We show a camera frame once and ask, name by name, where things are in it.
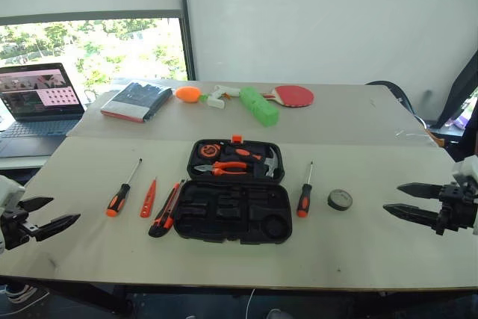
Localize red table tennis paddle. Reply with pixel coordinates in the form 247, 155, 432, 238
261, 84, 316, 108

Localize black white sneaker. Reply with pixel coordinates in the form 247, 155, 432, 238
4, 284, 51, 316

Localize white cable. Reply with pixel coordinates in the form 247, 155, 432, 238
246, 288, 257, 319

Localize dark folded package red edge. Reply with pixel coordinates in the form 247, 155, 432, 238
99, 80, 174, 124

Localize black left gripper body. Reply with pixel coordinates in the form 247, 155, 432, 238
0, 208, 40, 251

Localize black electrical tape roll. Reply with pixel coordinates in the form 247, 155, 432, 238
327, 188, 353, 211

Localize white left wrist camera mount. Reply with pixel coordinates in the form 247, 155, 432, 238
0, 175, 26, 255

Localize black slanted stand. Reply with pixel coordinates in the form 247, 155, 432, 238
435, 49, 478, 130

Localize white plastic spray gun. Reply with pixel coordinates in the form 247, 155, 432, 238
207, 84, 243, 111

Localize green plastic block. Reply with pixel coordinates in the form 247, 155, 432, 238
239, 87, 281, 128

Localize orange tester pen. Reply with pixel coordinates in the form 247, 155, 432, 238
140, 176, 158, 219

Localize orange handled pliers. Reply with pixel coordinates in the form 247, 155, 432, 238
193, 161, 249, 177

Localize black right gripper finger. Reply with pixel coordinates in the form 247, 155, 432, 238
397, 182, 444, 201
382, 203, 442, 229

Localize white side desk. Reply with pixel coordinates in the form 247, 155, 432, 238
0, 154, 52, 172

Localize orange black utility knife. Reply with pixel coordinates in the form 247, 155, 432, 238
148, 179, 187, 238

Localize orange black tape measure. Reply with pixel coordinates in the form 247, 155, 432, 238
200, 142, 222, 158

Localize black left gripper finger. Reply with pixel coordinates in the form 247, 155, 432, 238
22, 213, 81, 243
17, 196, 55, 213

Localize dark window frame post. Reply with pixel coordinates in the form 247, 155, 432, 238
175, 0, 197, 82

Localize orange black screwdriver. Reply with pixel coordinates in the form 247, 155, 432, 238
105, 158, 143, 218
296, 161, 314, 218

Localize grey rounded shape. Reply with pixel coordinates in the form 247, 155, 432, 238
267, 308, 297, 319

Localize dark laptop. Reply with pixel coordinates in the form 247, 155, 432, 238
0, 63, 87, 159

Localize black tool case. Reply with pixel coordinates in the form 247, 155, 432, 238
173, 134, 294, 246

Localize orange carrot toy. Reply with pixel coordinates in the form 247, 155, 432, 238
174, 86, 208, 105

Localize orange black handled hammer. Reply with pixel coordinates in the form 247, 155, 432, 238
223, 146, 282, 179

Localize black table frame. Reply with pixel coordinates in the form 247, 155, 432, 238
0, 276, 478, 319

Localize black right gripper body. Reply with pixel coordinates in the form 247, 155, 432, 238
435, 181, 478, 237

